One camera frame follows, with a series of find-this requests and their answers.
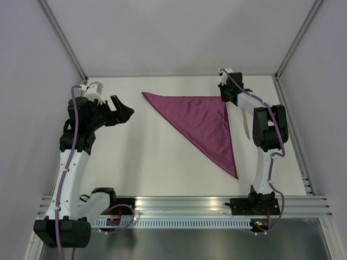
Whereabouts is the right side aluminium rail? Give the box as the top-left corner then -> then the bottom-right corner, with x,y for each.
272,76 -> 316,196

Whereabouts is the aluminium frame post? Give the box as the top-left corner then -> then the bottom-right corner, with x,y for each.
274,0 -> 325,80
37,0 -> 88,83

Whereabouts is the white slotted cable duct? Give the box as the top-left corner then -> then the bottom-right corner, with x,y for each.
92,217 -> 252,230

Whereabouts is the aluminium front rail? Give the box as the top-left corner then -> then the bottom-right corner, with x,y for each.
37,195 -> 333,218

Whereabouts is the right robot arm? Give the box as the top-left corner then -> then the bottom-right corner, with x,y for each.
218,69 -> 288,216

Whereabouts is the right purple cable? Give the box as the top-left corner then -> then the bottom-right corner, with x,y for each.
216,69 -> 287,236

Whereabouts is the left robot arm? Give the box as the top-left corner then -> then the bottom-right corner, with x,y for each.
33,95 -> 134,249

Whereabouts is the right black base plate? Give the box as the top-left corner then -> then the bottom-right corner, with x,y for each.
224,198 -> 280,216

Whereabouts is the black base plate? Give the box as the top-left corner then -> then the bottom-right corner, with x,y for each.
108,197 -> 136,217
224,198 -> 280,216

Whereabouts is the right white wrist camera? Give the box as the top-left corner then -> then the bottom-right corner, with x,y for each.
217,68 -> 233,85

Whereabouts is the left aluminium frame post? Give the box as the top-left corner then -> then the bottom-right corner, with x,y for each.
37,0 -> 88,83

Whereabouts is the purple cloth napkin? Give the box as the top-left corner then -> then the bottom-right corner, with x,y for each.
142,92 -> 239,179

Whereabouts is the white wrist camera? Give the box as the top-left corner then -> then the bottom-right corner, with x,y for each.
217,68 -> 233,85
80,81 -> 106,105

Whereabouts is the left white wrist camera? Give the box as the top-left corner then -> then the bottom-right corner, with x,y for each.
80,81 -> 106,105

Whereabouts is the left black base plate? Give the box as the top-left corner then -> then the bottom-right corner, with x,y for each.
108,197 -> 136,217

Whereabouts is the knife with pink handle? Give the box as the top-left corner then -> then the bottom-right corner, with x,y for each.
241,108 -> 250,140

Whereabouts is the right aluminium frame post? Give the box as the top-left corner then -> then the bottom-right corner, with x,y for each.
274,0 -> 325,80

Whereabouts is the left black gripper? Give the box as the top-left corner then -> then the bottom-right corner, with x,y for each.
87,95 -> 133,131

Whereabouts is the aluminium rail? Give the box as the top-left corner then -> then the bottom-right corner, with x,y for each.
37,195 -> 333,218
272,76 -> 316,196

